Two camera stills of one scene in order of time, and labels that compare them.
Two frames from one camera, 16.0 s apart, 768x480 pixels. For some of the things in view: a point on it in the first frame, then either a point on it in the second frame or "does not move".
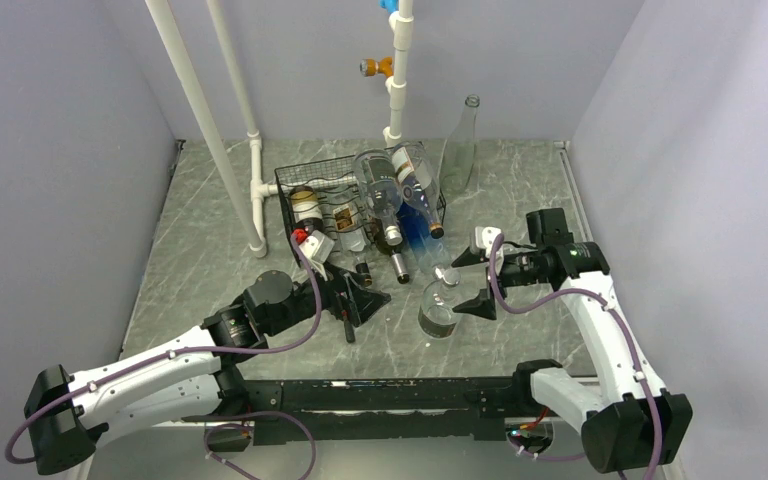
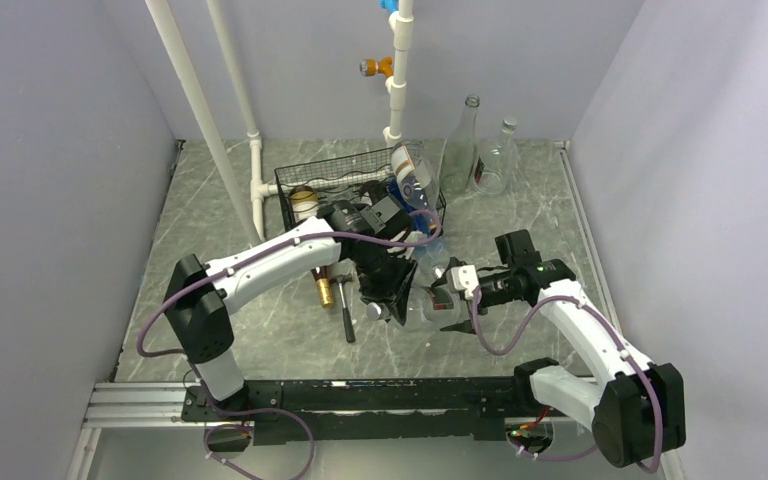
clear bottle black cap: x=418 y=179 does not move
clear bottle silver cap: x=378 y=172 to x=428 y=309
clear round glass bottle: x=437 y=315 to x=497 y=162
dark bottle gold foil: x=306 y=209 does not move
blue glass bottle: x=418 y=235 does not move
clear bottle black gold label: x=458 y=152 does not move
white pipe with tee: x=258 y=188 does not move
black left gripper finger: x=362 y=301 to x=402 y=276
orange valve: x=370 y=67 does not move
